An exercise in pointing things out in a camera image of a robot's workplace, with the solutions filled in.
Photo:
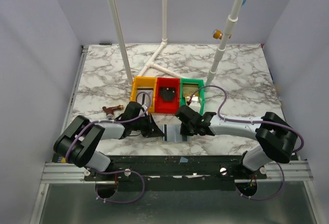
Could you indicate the red plastic bin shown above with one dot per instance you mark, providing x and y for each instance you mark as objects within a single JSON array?
[{"x": 162, "y": 107}]

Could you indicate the yellow plastic bin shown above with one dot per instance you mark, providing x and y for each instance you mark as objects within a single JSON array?
[{"x": 144, "y": 82}]

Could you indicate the beige card holder wallet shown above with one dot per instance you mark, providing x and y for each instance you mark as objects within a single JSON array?
[{"x": 176, "y": 138}]

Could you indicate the white left PVC pole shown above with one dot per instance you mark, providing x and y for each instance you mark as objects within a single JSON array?
[{"x": 121, "y": 43}]

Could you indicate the white card in yellow bin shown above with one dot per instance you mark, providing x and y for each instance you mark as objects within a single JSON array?
[{"x": 144, "y": 96}]

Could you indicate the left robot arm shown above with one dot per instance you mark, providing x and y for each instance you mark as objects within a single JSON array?
[{"x": 78, "y": 143}]

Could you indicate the white striped card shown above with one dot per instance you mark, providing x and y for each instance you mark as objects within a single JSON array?
[{"x": 172, "y": 132}]

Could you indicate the black VIP card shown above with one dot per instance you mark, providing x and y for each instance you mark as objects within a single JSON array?
[{"x": 167, "y": 94}]

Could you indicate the gold cards stack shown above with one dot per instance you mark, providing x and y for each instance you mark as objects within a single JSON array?
[{"x": 188, "y": 89}]

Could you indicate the brown small tool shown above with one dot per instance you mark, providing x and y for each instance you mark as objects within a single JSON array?
[{"x": 110, "y": 110}]

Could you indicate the orange knob on pole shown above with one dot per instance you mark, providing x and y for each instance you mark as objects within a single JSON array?
[{"x": 217, "y": 34}]

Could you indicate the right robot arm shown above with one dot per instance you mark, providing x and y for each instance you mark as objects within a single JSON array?
[{"x": 275, "y": 137}]

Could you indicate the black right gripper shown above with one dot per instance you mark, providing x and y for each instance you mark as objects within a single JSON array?
[{"x": 187, "y": 122}]

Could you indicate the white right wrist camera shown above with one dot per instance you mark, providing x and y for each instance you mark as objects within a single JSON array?
[{"x": 196, "y": 106}]

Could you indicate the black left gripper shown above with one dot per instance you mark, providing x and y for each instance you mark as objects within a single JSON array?
[{"x": 149, "y": 126}]

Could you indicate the white PVC jointed pole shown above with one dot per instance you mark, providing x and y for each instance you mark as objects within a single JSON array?
[{"x": 229, "y": 26}]

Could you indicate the black mounting rail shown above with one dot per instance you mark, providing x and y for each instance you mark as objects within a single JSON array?
[{"x": 174, "y": 173}]

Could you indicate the green plastic bin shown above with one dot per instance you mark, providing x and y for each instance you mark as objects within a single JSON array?
[{"x": 197, "y": 97}]

